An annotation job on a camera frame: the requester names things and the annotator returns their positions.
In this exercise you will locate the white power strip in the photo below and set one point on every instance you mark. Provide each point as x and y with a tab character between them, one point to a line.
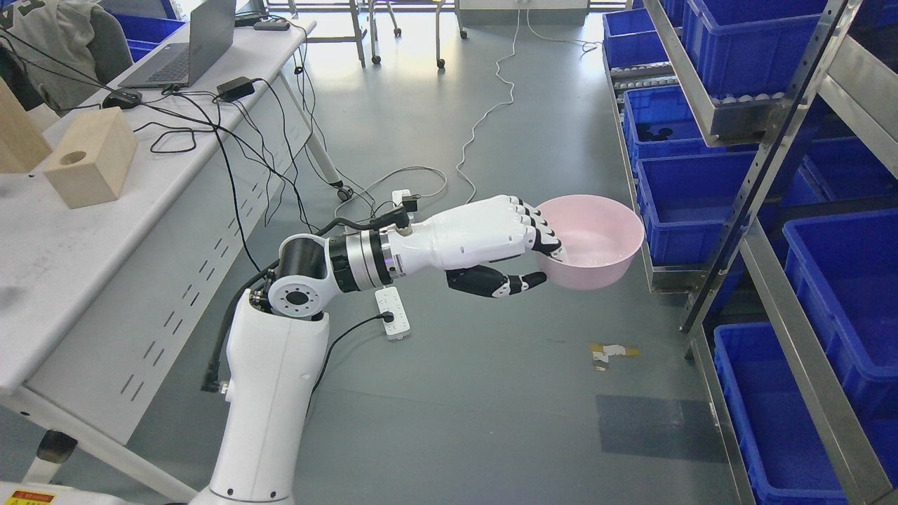
389	300

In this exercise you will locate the grey laptop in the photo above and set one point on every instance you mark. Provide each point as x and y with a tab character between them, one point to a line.
211	33

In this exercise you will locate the white office desk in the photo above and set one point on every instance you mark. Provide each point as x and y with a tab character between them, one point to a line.
98	302

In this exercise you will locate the black power adapter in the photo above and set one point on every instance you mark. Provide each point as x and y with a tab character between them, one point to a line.
235	89

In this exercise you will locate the steel shelf rack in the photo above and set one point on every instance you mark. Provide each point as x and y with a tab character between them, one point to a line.
790	311

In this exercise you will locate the wooden block with hole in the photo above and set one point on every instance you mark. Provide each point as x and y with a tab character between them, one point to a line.
90	164

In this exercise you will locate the pink plastic bowl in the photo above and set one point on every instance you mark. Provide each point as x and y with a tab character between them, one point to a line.
600	238

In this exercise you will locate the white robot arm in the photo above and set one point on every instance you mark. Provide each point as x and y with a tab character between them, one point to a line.
277	346

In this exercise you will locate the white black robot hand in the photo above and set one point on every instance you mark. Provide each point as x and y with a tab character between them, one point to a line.
462	241

